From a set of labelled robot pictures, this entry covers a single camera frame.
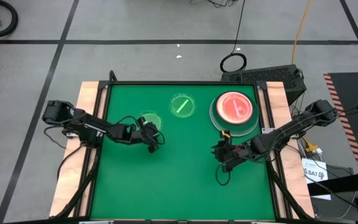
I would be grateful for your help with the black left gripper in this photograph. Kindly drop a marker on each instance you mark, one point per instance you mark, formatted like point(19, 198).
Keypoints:
point(145, 135)

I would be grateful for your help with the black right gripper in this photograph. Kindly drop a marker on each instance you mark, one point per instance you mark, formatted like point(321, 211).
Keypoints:
point(235, 152)

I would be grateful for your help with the small clear green plate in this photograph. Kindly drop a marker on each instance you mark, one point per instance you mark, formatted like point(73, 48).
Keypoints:
point(182, 105)
point(152, 116)

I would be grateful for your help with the opaque pink plastic plate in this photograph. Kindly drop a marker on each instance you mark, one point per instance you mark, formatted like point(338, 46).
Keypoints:
point(218, 109)

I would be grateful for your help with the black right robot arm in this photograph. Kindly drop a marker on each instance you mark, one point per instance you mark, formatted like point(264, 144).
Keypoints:
point(291, 127)

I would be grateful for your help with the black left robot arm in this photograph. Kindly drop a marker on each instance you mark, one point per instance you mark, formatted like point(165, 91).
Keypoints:
point(89, 126)

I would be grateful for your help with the yellow gripper tag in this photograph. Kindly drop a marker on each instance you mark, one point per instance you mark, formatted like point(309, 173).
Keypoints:
point(226, 134)

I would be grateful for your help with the green table mat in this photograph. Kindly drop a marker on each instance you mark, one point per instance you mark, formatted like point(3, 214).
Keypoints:
point(182, 186)

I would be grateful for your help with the black computer case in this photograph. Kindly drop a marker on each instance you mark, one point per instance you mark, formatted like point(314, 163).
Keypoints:
point(269, 77)

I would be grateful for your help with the white paper label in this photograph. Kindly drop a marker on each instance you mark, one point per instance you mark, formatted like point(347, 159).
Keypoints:
point(314, 169)

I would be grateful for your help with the hazard striped black ramp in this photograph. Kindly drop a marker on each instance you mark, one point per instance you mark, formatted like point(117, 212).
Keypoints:
point(350, 90)

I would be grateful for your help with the black table frame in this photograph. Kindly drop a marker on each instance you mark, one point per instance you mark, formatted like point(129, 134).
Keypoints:
point(182, 82)

